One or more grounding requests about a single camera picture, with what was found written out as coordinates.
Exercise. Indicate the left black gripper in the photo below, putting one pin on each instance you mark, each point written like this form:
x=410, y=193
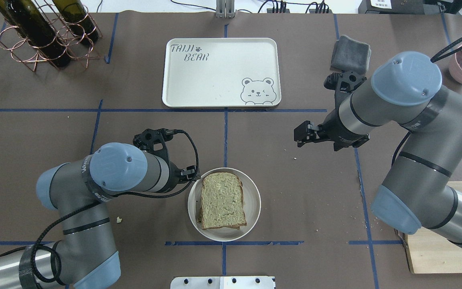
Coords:
x=173, y=179

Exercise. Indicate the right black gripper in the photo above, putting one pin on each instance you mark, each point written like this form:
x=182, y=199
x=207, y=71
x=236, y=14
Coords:
x=338, y=132

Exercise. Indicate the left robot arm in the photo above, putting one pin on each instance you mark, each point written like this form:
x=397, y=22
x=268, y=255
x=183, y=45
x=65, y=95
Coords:
x=79, y=249

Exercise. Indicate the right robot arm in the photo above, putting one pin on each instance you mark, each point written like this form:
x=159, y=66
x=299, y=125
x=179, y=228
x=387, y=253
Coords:
x=408, y=90

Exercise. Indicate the cream bear tray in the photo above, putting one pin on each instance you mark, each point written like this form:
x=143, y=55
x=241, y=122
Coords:
x=221, y=72

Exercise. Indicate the white plate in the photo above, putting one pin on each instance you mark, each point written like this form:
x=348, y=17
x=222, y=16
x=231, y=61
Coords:
x=252, y=207

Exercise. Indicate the grey folded cloth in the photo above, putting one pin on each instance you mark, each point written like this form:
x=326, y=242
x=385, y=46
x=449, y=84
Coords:
x=351, y=55

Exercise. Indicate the wooden cutting board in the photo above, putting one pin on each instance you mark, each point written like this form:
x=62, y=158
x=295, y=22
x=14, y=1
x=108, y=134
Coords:
x=436, y=251

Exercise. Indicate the middle green wine bottle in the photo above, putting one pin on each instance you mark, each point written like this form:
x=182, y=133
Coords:
x=73, y=12

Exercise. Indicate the green wine bottle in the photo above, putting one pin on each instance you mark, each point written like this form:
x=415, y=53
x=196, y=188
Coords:
x=73, y=12
x=25, y=18

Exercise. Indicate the front green wine bottle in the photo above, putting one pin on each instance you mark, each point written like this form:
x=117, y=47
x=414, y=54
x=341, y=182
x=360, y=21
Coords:
x=25, y=18

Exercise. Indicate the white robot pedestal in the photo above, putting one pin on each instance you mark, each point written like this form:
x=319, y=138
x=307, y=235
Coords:
x=224, y=282

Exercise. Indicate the aluminium frame post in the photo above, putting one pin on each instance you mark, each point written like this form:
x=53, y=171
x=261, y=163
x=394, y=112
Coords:
x=225, y=9

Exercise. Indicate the copper wire bottle rack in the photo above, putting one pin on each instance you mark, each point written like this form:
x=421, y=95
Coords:
x=75, y=49

